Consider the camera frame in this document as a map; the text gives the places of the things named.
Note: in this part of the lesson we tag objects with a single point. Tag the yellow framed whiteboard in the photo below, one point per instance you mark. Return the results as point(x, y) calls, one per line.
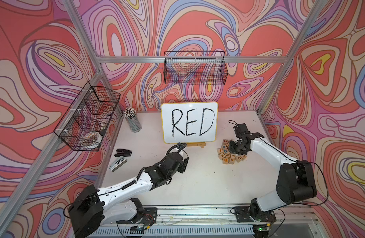
point(194, 122)

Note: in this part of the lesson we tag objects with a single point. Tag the wooden whiteboard stand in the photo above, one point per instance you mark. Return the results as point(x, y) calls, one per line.
point(198, 144)

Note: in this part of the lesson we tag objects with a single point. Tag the cup of pencils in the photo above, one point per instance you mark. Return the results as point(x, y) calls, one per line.
point(130, 115)

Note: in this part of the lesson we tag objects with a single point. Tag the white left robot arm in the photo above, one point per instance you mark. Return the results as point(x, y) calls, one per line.
point(97, 206)

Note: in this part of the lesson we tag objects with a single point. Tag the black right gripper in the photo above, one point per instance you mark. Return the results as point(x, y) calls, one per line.
point(231, 143)

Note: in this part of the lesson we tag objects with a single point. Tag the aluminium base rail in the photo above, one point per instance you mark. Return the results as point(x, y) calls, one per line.
point(220, 221)

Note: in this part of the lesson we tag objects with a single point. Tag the black wire basket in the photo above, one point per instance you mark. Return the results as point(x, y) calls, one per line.
point(91, 110)
point(195, 67)

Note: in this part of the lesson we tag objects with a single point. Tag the tape roll in basket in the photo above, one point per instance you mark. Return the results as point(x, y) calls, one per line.
point(91, 139)

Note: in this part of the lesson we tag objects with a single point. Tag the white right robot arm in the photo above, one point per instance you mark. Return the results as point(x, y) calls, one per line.
point(295, 181)

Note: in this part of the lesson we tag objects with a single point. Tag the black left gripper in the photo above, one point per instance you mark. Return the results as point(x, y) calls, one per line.
point(184, 165)

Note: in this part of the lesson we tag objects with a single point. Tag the black wire basket left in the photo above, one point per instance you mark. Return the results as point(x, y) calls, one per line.
point(91, 110)

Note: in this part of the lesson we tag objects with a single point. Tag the black stapler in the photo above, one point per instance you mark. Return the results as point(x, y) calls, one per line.
point(123, 152)

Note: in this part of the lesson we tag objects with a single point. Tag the black wire basket back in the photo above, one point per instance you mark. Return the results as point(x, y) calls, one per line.
point(195, 67)

